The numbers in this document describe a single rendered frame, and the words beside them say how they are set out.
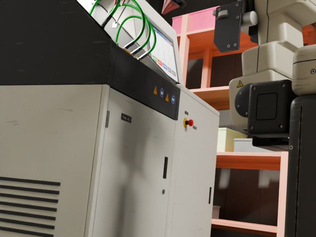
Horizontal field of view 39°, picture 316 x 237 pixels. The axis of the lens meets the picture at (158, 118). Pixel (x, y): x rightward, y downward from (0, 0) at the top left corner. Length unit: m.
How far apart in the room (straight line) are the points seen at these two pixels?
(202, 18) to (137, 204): 2.79
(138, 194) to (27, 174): 0.45
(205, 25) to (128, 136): 2.70
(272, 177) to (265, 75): 3.07
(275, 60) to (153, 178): 0.87
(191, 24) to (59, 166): 3.01
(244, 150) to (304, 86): 2.68
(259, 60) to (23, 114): 0.91
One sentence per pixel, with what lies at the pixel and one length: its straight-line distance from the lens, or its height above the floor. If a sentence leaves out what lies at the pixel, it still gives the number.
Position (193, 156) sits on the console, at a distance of 2.45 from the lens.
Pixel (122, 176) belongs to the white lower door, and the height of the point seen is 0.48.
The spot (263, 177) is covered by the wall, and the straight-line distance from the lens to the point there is 4.43.
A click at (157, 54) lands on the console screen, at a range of 2.68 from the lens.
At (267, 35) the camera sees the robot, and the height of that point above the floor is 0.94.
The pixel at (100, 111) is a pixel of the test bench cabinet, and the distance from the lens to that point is 1.60.
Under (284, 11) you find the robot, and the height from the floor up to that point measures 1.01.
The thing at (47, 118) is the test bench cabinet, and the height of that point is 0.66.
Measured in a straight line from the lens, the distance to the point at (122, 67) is 1.72.
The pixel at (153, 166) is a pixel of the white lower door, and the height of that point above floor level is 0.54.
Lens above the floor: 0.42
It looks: 10 degrees up
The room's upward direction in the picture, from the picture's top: 6 degrees clockwise
